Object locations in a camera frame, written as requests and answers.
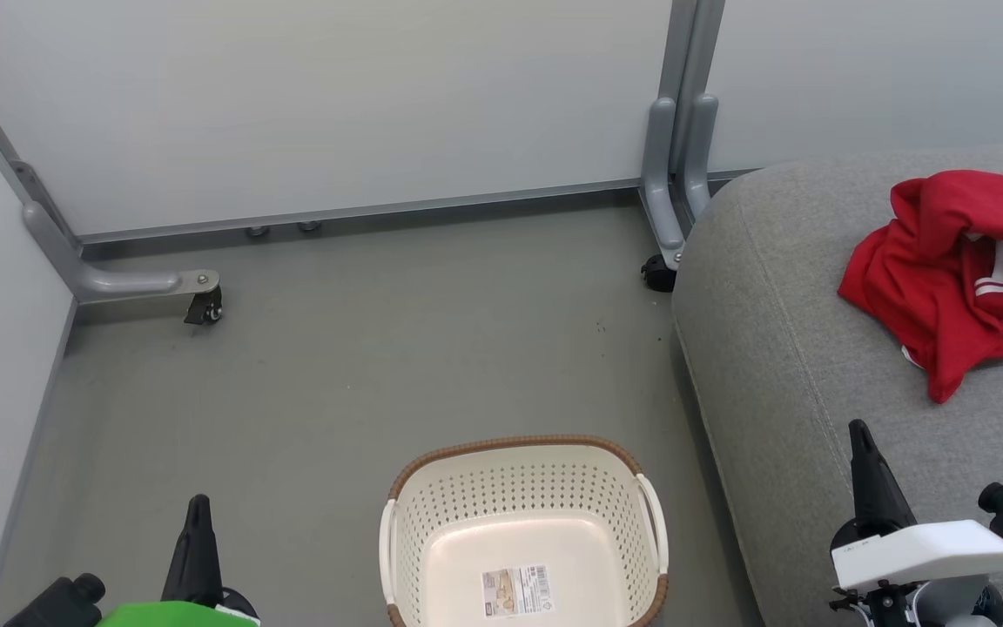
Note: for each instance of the round grey levelling foot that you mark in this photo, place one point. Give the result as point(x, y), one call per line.
point(308, 226)
point(258, 231)

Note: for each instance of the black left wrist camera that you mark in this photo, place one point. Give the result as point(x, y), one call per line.
point(57, 605)

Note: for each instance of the cream perforated laundry basket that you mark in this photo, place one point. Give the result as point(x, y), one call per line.
point(510, 496)

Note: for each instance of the long grey partition foot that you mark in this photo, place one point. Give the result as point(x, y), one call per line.
point(118, 283)

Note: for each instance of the red garment with white stripes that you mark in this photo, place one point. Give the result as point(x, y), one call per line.
point(937, 270)

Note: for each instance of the upright grey partition foot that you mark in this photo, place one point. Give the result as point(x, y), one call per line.
point(660, 192)

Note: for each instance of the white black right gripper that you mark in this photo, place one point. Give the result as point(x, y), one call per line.
point(928, 553)

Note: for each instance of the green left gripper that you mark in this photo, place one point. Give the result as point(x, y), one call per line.
point(171, 616)

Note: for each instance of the paper label sticker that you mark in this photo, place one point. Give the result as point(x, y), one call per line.
point(514, 592)

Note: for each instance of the grey partition base rail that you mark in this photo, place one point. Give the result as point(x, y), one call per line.
point(380, 212)

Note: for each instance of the grey fabric sofa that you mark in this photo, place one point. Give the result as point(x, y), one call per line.
point(780, 392)

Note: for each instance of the black caster wheel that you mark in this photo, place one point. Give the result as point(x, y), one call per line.
point(204, 309)
point(658, 277)

